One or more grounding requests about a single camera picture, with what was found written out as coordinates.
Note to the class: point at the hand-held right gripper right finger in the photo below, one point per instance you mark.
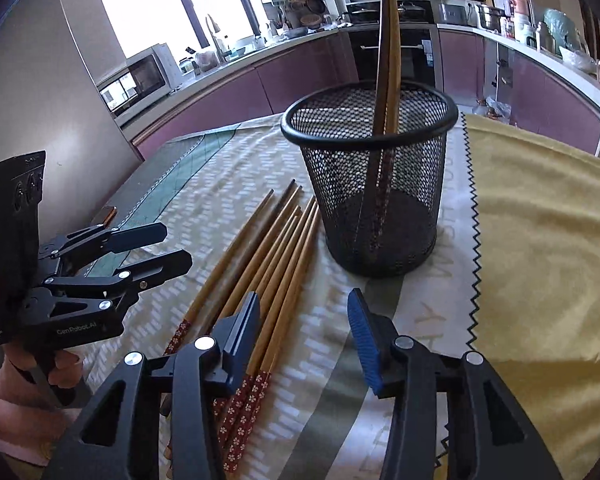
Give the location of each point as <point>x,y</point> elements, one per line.
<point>365,340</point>

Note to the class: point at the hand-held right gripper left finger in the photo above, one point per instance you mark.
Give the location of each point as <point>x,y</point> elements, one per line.
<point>247,330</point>

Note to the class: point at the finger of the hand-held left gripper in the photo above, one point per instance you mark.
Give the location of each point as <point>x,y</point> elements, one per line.
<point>135,235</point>
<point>165,265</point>

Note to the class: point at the bunch of wooden chopsticks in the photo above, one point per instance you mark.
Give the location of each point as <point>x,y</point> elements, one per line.
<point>280,280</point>

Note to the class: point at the black mesh utensil holder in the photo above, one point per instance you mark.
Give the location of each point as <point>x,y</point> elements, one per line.
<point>405,200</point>

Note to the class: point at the person's left forearm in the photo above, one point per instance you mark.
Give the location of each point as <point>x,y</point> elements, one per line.
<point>10,420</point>

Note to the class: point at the person's left hand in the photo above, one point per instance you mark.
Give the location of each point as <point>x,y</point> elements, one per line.
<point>62,366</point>

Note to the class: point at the patterned beige green tablecloth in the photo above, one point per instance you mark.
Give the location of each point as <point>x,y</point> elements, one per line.
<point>220,185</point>

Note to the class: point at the white microwave oven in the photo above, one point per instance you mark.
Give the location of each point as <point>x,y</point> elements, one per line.
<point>145,77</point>

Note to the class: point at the yellow cloth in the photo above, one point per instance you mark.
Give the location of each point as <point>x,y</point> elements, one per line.
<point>540,235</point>

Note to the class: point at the purple kitchen cabinets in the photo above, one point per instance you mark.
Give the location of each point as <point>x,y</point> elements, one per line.
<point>280,80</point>

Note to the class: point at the kitchen faucet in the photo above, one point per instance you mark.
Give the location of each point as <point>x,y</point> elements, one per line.
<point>214,35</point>

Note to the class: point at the window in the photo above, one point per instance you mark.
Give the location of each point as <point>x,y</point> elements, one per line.
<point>130,0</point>

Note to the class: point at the clear plastic bag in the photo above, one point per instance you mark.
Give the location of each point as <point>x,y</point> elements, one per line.
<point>495,110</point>

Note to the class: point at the black built-in oven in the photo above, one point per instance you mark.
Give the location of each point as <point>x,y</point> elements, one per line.
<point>365,55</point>

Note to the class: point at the hanging dark pan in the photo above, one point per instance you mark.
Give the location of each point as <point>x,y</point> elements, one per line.
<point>315,4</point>

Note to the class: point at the black wok with lid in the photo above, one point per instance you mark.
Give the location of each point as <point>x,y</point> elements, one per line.
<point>414,10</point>
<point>362,12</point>

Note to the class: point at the silver metal appliance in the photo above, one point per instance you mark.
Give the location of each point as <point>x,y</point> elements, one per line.
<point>455,12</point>

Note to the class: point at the steel pot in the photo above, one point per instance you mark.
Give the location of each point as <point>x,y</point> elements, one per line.
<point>490,16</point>

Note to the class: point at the copper pink appliance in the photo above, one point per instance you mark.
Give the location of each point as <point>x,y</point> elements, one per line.
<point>520,5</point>

